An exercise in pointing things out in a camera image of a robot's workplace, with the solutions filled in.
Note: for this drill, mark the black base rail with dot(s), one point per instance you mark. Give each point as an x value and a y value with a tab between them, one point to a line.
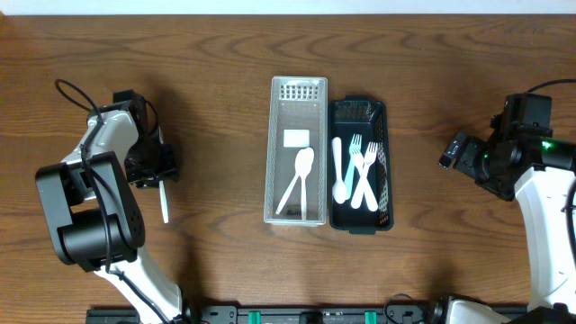
399	310

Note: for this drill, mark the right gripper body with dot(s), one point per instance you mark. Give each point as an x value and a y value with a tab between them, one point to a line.
464	158

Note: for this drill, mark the white plastic spoon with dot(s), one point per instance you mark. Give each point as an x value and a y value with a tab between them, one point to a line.
163	201
290	187
306	160
339	189

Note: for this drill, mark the clear perforated plastic tray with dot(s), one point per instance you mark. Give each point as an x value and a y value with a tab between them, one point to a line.
297	103

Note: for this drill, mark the white label in tray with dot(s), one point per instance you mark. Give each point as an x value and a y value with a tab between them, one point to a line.
296	139

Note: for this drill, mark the pale green plastic fork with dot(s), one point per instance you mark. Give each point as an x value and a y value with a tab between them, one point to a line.
355	145

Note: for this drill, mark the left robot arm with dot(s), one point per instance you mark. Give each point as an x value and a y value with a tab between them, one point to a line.
93	218

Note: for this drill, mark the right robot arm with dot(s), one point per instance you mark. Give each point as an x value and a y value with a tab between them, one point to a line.
521	161

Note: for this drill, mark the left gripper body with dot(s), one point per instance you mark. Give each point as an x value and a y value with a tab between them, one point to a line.
153	170

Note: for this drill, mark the dark green plastic basket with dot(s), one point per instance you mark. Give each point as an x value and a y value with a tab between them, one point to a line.
356	114

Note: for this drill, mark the white plastic fork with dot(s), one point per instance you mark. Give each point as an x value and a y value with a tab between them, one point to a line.
370	198
365	171

